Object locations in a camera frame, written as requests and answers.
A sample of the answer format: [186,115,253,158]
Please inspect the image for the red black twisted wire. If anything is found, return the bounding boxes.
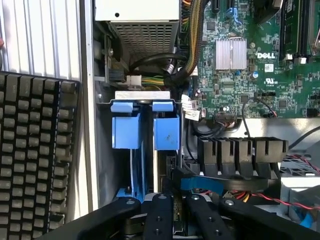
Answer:
[249,191,320,212]
[284,153,320,176]

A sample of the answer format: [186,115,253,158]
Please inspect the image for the metal CPU socket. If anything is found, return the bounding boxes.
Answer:
[308,24,320,57]

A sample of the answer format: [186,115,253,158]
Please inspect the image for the dark computer keyboard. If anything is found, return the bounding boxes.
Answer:
[0,71,81,240]

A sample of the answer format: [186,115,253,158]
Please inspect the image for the black plastic connector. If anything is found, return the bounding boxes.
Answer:
[108,68,125,83]

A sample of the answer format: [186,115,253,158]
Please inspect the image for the braided power cable bundle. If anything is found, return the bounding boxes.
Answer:
[183,0,211,80]

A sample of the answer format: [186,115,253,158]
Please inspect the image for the yellow green wires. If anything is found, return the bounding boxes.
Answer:
[141,75,166,88]

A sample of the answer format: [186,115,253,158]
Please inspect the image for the open grey PC case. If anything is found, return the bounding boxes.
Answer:
[79,0,320,240]

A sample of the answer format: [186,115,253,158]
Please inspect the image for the thick black cable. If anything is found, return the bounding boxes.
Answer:
[128,53,188,75]

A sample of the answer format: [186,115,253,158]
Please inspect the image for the green motherboard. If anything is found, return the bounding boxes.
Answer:
[189,0,320,121]

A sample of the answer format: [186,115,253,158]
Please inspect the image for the black RAM slot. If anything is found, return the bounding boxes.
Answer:
[294,0,311,65]
[278,0,295,62]

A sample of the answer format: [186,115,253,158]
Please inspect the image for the blue SATA wire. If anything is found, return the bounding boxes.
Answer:
[173,166,225,195]

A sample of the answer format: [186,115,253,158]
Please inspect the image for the silver power supply unit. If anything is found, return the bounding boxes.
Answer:
[93,0,181,62]

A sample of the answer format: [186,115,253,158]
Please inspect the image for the silver metal block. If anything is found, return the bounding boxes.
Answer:
[114,90,171,101]

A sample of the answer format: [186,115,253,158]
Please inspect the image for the thin black fan wire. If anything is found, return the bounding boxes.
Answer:
[241,97,278,138]

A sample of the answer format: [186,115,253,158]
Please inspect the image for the silver chipset heatsink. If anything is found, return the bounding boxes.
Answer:
[214,37,248,71]

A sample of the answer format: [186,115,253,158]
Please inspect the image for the white wire label tags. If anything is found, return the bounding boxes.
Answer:
[180,94,201,121]

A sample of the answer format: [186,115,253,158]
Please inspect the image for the blue disk bay latch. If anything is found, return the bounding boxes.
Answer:
[109,100,141,150]
[151,100,181,151]

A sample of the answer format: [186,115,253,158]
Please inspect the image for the white plastic connector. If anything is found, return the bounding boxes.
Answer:
[125,74,143,89]

